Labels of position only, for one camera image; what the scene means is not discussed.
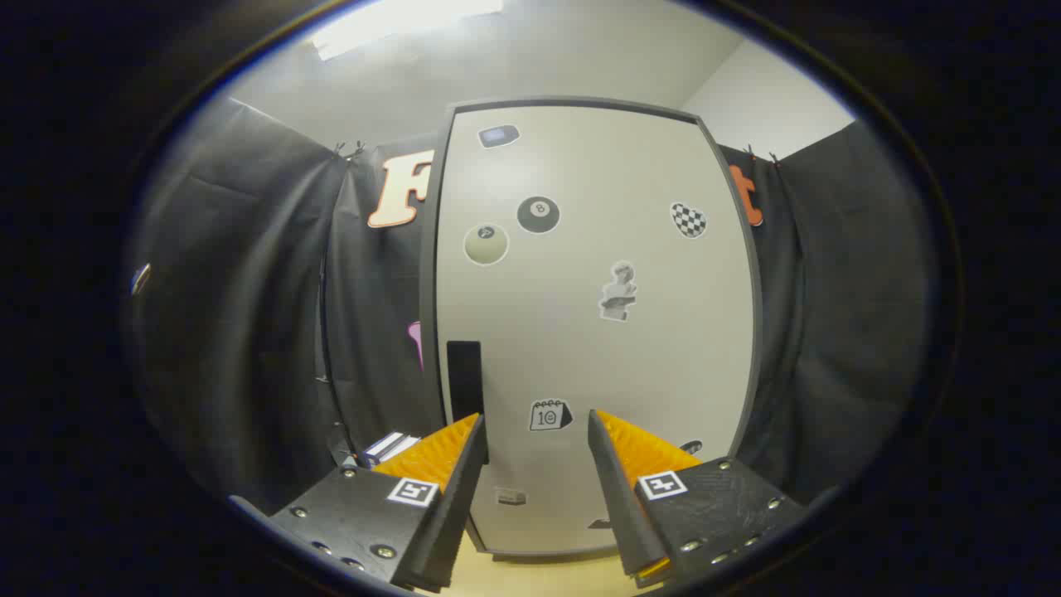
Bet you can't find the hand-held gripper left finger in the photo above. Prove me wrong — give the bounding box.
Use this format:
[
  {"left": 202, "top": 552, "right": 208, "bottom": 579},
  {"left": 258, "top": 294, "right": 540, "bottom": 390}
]
[{"left": 269, "top": 413, "right": 488, "bottom": 591}]

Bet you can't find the white cabinet door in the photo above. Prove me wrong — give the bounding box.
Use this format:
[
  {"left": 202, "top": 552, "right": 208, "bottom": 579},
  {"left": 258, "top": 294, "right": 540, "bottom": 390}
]
[{"left": 435, "top": 106, "right": 755, "bottom": 552}]

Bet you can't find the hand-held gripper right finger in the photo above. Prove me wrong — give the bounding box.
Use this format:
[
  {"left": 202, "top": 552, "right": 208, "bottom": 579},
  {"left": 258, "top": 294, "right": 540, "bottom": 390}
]
[{"left": 587, "top": 409, "right": 805, "bottom": 585}]

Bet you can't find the black door handle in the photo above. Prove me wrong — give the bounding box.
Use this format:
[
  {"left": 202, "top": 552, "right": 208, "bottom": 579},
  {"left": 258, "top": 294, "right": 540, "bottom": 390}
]
[{"left": 446, "top": 340, "right": 484, "bottom": 436}]

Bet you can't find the grey cabinet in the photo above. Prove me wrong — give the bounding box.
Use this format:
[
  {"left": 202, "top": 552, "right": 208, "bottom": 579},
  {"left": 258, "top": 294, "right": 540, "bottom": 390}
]
[{"left": 419, "top": 95, "right": 763, "bottom": 558}]

